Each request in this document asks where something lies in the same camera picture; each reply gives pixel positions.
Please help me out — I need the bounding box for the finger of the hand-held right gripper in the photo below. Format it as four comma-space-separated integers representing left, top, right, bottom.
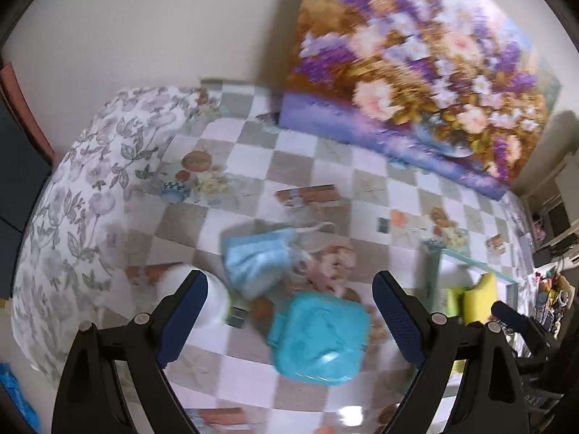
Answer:
491, 301, 557, 343

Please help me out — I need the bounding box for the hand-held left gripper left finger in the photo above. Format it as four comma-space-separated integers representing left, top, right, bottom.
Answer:
51, 270, 210, 434

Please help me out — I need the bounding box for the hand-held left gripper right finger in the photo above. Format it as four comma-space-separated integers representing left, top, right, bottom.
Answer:
372, 270, 530, 434

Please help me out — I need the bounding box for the yellow sponge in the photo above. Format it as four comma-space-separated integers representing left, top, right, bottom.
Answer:
461, 272, 498, 326

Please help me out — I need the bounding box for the white tray with teal rim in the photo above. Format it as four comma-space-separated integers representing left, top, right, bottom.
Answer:
423, 241, 521, 376

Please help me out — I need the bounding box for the white pill bottle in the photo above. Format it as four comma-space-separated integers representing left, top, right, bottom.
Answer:
154, 264, 232, 328

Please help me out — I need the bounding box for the pile of colourful craft items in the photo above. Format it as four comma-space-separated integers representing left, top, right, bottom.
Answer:
531, 267, 579, 331

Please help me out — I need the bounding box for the teal toy house box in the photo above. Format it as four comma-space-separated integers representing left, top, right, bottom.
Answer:
266, 292, 372, 387

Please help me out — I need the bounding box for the white wooden shelf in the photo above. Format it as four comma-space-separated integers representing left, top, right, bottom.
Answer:
529, 154, 579, 272

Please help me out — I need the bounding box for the grey floral cloth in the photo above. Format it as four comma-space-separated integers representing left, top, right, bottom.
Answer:
11, 86, 213, 380

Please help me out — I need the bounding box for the checkered plastic tablecloth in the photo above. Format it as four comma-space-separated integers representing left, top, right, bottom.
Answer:
113, 79, 534, 434

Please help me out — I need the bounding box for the dark cabinet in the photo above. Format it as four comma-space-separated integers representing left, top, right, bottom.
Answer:
0, 77, 55, 299

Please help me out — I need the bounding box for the flower bouquet painting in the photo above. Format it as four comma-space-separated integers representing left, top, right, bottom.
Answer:
278, 0, 562, 202

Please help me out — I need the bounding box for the reddish brown board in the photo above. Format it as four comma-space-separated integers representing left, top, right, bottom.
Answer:
0, 63, 57, 166

